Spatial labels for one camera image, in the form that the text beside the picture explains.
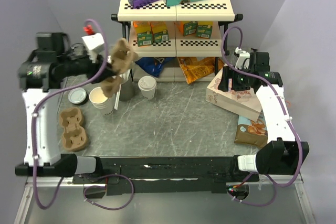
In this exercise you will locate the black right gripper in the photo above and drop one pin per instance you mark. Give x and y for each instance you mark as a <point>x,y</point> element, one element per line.
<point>228,73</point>

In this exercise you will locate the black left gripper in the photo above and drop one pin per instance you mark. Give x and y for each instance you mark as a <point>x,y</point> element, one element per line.
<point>95,67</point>

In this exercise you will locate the brown cardboard cup carrier top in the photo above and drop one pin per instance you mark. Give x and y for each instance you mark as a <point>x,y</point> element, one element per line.
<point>122,55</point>

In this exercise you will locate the brown cardboard cup carrier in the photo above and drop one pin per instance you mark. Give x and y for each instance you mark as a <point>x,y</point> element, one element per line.
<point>122,55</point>
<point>74,137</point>

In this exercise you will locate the paper takeout bag orange handles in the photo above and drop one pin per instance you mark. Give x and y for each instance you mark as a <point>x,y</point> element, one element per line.
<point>244,103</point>

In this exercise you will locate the white plastic cup lid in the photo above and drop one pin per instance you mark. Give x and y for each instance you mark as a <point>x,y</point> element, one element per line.
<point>147,83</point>

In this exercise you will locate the white paper coffee cup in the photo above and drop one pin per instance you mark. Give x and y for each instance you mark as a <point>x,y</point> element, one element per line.
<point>148,94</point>

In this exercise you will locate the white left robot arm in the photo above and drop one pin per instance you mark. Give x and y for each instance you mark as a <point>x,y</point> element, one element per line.
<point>40,79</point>

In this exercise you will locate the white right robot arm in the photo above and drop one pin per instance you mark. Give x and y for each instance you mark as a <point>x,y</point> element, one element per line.
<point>284,153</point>

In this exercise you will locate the bundle of wrapped white straws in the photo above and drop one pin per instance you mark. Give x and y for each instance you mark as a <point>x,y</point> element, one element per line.
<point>123,77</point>

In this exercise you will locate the grey straw holder cup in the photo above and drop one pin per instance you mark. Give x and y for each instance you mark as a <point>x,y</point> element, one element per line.
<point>127,90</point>

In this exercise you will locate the stack of white paper cups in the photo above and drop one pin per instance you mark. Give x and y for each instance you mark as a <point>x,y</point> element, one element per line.
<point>103,104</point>

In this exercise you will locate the orange snack bag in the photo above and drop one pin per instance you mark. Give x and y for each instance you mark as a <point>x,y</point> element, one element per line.
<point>194,68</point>

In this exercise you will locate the stack of white lids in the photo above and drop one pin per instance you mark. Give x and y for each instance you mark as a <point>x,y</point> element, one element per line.
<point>77,96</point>

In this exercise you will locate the blue snack bag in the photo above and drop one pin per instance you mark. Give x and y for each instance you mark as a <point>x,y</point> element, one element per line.
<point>153,66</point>

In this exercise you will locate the green orange box far right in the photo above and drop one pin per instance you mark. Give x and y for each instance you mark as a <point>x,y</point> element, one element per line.
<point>204,29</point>

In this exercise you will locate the green orange box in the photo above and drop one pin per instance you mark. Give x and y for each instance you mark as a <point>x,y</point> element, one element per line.
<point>186,27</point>
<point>204,29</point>
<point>143,32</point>
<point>159,31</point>

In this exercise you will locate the green orange box far left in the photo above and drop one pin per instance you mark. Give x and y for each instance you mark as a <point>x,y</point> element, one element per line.
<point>143,32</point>

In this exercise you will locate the cream two-tier shelf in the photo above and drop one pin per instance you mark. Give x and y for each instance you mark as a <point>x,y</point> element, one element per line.
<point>218,11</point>

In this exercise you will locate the brown chips bag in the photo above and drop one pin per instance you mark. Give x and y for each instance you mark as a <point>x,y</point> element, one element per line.
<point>253,133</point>

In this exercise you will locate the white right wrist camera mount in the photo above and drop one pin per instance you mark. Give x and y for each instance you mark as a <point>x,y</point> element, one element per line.
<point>243,58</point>

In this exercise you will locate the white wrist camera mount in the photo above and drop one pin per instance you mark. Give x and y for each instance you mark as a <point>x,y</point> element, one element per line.
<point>93,42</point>
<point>243,58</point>

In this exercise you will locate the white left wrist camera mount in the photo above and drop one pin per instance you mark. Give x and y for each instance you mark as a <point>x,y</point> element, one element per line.
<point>93,42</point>

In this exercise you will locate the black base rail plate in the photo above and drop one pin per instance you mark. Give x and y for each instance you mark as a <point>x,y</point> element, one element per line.
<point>167,174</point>

